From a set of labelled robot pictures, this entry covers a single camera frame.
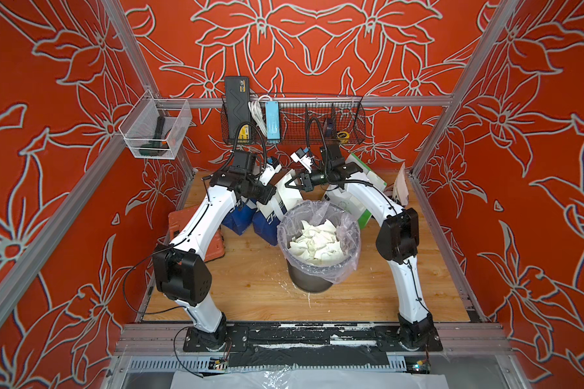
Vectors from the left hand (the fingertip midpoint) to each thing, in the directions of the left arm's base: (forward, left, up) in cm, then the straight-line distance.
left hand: (273, 188), depth 83 cm
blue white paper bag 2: (-9, +2, -6) cm, 11 cm away
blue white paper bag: (-5, +13, -12) cm, 19 cm away
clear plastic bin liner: (-18, -24, +1) cm, 30 cm away
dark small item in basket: (+26, -20, +8) cm, 34 cm away
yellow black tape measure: (+25, -26, +5) cm, 37 cm away
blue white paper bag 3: (+7, -47, -4) cm, 48 cm away
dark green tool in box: (+7, +40, +11) cm, 42 cm away
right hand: (+1, -4, +1) cm, 4 cm away
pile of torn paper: (-17, -16, -8) cm, 25 cm away
